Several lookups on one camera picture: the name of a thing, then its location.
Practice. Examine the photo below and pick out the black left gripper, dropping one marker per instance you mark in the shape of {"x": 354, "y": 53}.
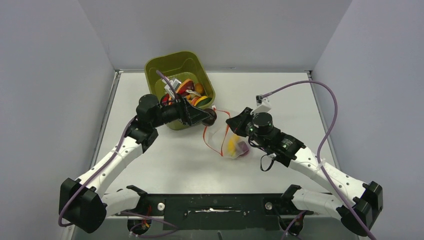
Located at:
{"x": 186, "y": 111}

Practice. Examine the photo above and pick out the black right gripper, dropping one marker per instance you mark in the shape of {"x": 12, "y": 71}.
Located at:
{"x": 236, "y": 124}

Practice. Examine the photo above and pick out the dark purple plum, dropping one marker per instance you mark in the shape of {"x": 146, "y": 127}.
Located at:
{"x": 210, "y": 120}

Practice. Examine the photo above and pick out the long yellow chili pepper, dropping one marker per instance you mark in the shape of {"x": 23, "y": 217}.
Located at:
{"x": 232, "y": 145}

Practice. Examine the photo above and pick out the clear zip bag orange zipper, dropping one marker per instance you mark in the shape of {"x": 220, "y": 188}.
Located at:
{"x": 216, "y": 136}

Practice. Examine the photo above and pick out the purple red onion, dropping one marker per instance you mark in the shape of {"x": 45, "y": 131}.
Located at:
{"x": 242, "y": 149}

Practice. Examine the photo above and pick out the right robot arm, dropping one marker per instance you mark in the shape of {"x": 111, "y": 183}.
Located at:
{"x": 355, "y": 203}

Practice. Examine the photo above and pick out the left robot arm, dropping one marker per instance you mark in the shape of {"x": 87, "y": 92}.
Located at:
{"x": 82, "y": 201}

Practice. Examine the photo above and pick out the dark green avocado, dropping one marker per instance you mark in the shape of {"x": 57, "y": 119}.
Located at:
{"x": 202, "y": 102}

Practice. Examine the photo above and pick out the watermelon slice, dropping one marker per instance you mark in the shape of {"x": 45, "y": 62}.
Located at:
{"x": 194, "y": 100}

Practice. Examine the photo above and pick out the short red chili pepper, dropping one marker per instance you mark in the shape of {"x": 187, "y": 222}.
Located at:
{"x": 165, "y": 100}

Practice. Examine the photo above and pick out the olive green plastic basket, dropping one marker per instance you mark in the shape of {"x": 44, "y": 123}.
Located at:
{"x": 180, "y": 65}

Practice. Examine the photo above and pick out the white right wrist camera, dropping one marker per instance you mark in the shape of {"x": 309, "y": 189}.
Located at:
{"x": 263, "y": 105}

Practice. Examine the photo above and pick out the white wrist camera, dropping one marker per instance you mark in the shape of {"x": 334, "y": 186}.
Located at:
{"x": 175, "y": 83}
{"x": 263, "y": 105}

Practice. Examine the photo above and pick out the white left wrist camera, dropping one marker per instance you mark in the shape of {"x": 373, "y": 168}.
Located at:
{"x": 175, "y": 83}

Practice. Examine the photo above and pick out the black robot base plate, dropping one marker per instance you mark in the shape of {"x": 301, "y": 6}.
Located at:
{"x": 208, "y": 212}

